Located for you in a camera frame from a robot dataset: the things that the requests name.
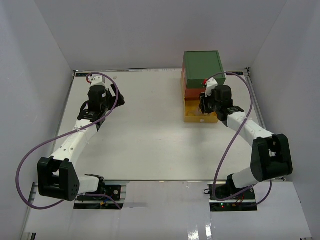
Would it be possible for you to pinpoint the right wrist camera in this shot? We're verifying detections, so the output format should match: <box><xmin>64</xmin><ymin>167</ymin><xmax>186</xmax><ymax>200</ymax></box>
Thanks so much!
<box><xmin>203</xmin><ymin>77</ymin><xmax>218</xmax><ymax>98</ymax></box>

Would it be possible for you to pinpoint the yellow drawer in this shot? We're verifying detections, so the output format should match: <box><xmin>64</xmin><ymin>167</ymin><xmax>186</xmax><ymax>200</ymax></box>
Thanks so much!
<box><xmin>183</xmin><ymin>98</ymin><xmax>219</xmax><ymax>124</ymax></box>

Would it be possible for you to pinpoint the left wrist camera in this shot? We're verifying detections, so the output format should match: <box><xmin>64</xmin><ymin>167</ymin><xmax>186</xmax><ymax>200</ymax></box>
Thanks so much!
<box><xmin>86</xmin><ymin>74</ymin><xmax>106</xmax><ymax>88</ymax></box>

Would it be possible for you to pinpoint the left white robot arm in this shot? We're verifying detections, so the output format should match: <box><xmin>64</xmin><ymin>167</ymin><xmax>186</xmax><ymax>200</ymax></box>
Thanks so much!
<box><xmin>37</xmin><ymin>85</ymin><xmax>125</xmax><ymax>202</ymax></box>

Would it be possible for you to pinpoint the large tape roll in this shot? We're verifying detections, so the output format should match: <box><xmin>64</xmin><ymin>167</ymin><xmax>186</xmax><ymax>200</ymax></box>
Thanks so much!
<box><xmin>186</xmin><ymin>108</ymin><xmax>203</xmax><ymax>117</ymax></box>

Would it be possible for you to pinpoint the green drawer cabinet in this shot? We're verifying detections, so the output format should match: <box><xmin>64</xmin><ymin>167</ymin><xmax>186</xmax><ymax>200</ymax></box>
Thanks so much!
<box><xmin>180</xmin><ymin>50</ymin><xmax>226</xmax><ymax>99</ymax></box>

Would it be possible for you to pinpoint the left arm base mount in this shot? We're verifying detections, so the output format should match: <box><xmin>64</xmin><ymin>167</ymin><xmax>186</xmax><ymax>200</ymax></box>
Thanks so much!
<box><xmin>73</xmin><ymin>184</ymin><xmax>125</xmax><ymax>210</ymax></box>

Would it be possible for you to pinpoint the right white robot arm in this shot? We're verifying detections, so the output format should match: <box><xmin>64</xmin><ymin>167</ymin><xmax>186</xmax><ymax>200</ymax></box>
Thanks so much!
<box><xmin>199</xmin><ymin>84</ymin><xmax>293</xmax><ymax>201</ymax></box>

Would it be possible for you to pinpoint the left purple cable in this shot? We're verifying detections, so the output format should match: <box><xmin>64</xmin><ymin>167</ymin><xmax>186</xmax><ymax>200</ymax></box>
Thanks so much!
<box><xmin>16</xmin><ymin>72</ymin><xmax>120</xmax><ymax>210</ymax></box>

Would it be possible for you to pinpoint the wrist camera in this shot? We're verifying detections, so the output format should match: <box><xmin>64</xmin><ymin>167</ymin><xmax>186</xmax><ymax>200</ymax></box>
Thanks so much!
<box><xmin>86</xmin><ymin>74</ymin><xmax>106</xmax><ymax>88</ymax></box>
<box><xmin>203</xmin><ymin>77</ymin><xmax>218</xmax><ymax>98</ymax></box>

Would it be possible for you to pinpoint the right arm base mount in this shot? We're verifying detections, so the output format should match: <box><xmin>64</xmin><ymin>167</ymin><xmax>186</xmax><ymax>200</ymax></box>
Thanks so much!
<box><xmin>203</xmin><ymin>184</ymin><xmax>258</xmax><ymax>213</ymax></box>

